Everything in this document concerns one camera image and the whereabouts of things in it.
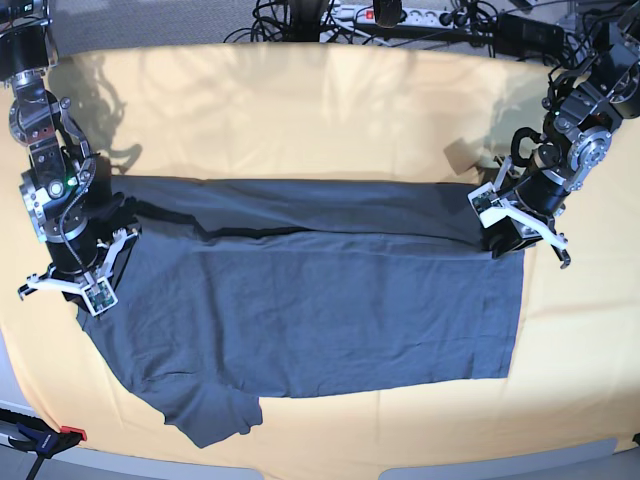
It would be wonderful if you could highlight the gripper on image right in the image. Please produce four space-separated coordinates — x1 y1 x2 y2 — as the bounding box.
469 174 571 269

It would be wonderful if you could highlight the white power strip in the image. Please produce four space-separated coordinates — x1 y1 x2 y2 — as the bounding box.
331 3 473 34

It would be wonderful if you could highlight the yellow table cloth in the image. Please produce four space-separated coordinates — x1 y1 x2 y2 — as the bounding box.
1 44 639 479

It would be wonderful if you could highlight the blue-grey T-shirt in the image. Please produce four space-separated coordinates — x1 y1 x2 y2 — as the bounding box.
77 176 524 448

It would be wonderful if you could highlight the black cable bundle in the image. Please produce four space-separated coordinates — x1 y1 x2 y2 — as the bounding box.
224 0 591 69

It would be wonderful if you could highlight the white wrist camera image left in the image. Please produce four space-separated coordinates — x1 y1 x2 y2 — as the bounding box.
81 277 118 317

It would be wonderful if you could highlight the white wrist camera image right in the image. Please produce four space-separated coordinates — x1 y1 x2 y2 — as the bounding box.
467 182 507 229

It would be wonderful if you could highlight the black power adapter brick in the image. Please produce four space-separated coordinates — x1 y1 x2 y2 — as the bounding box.
496 13 565 53

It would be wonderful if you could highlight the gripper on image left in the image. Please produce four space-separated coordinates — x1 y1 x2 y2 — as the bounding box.
18 192 142 305

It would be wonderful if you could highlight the blue black bar clamp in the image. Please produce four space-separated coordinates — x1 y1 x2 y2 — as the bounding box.
1 408 87 480

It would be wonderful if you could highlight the black arm on image right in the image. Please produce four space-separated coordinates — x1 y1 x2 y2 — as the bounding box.
468 3 639 267

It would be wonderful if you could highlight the black arm on image left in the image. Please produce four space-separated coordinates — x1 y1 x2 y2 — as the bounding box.
1 1 139 316

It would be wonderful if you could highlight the black robot base post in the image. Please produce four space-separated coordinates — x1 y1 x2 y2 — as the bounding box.
286 0 328 43

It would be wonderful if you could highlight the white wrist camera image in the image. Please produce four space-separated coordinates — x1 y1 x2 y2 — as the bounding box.
467 182 507 229
81 277 118 317

